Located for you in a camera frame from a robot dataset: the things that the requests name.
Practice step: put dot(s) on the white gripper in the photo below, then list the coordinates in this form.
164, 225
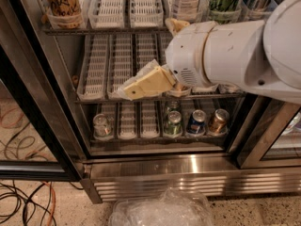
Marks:
185, 55

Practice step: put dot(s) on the orange La Croix can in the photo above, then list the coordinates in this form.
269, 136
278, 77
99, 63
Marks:
65, 14

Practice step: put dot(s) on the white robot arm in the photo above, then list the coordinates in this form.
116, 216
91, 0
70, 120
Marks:
260, 57

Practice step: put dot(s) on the gold can middle shelf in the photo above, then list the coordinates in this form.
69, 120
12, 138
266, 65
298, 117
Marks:
179, 90

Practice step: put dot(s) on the green can bottom rear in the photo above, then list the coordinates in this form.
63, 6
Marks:
172, 106

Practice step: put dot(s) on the white labelled can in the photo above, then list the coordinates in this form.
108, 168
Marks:
186, 10

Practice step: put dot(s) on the green can bottom front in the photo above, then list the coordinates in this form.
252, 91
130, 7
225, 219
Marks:
173, 124

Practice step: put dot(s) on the blue can bottom shelf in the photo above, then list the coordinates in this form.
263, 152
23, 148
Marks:
196, 123

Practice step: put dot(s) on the copper can bottom shelf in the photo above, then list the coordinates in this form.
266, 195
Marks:
217, 124

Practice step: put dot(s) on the silver can bottom shelf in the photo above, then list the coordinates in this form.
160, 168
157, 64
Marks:
102, 127

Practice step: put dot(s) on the right glass fridge door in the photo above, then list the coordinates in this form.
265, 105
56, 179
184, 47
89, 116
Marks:
263, 135

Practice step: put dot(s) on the glass fridge door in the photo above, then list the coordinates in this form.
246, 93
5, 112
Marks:
263, 135
37, 69

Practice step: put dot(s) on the left glass fridge door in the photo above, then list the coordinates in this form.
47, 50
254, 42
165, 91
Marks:
37, 69

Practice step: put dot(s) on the clear plastic bag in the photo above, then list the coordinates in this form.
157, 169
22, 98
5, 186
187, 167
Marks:
171, 208

